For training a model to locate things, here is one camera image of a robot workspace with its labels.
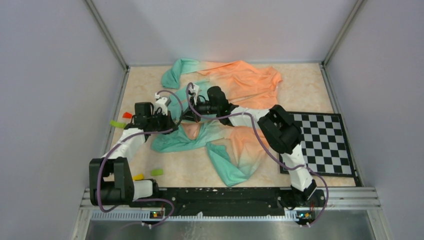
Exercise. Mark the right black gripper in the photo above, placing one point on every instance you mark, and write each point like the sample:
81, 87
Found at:
190, 115

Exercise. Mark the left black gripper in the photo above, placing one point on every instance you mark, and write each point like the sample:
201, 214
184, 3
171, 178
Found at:
169, 124

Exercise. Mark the teal and orange jacket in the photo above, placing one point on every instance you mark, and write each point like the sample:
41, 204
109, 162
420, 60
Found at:
235, 152

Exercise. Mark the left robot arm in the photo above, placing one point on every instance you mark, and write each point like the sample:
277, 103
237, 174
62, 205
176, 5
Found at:
110, 178

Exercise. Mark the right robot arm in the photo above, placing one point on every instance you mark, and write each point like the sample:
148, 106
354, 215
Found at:
278, 127

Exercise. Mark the red block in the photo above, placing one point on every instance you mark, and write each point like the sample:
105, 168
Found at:
127, 115

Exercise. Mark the lime green curved block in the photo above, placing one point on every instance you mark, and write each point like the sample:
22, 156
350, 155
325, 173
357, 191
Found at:
118, 125

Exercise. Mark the yellow block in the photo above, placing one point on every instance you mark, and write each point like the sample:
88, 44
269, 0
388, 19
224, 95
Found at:
138, 177

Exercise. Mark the black white checkerboard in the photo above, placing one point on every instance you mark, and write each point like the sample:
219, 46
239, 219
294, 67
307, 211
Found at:
324, 143

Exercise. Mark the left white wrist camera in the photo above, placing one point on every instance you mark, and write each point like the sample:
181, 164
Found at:
161, 104

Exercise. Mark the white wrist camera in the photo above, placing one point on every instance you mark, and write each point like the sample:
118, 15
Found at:
194, 91
161, 104

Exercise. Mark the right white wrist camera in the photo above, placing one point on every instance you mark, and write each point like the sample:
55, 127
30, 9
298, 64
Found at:
194, 91

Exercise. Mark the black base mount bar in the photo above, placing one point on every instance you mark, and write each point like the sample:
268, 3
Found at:
229, 202

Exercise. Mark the aluminium front rail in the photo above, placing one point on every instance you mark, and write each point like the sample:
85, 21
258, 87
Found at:
336, 199

